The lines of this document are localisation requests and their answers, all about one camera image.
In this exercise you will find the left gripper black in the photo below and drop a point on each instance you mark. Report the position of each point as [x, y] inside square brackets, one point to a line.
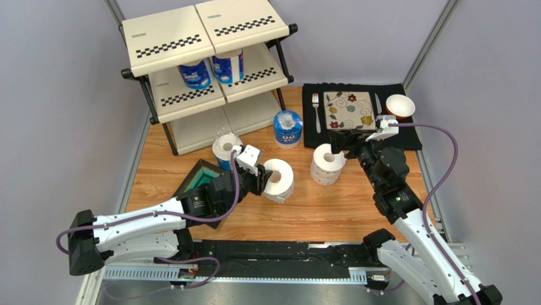
[261, 178]

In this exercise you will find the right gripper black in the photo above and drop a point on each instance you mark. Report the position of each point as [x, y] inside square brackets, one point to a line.
[345, 141]

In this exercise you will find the white floral paper roll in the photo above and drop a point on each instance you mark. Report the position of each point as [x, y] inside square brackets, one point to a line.
[280, 185]

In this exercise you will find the white red-floral paper roll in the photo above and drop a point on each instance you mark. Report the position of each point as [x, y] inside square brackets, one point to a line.
[326, 166]

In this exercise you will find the plastic-wrapped roll blue label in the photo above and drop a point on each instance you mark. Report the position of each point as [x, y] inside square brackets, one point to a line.
[222, 145]

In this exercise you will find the blue cartoon-face roll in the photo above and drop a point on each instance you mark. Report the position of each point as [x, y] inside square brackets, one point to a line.
[287, 129]

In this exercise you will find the dark blue roll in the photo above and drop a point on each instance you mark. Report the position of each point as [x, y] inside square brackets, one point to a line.
[228, 67]
[196, 75]

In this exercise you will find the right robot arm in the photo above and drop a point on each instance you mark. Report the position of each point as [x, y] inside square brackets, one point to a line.
[422, 237]

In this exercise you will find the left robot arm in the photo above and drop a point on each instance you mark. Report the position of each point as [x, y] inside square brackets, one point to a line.
[161, 231]

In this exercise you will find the cream checkered three-tier shelf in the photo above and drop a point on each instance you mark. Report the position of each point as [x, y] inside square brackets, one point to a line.
[158, 43]

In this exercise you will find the square floral plate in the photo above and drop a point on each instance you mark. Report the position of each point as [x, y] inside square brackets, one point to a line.
[348, 110]

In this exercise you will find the silver fork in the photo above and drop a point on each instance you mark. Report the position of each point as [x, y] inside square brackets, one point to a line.
[315, 104]

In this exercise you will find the silver table knife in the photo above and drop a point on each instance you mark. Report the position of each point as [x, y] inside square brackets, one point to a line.
[378, 104]

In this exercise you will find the green square plate black rim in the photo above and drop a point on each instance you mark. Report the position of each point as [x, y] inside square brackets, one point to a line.
[198, 177]

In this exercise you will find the white and orange bowl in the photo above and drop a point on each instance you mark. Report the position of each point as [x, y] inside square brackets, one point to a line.
[400, 106]

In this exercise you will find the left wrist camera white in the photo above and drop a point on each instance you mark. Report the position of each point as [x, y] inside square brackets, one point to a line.
[247, 157]

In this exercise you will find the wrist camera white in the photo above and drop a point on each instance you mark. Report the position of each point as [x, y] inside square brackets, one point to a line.
[386, 127]
[247, 157]

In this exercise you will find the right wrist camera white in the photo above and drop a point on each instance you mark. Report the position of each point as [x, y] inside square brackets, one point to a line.
[386, 127]

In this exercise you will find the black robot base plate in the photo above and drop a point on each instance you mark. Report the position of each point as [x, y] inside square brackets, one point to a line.
[286, 259]

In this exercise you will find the aluminium frame rail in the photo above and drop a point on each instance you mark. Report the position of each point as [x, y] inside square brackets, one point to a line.
[206, 268]

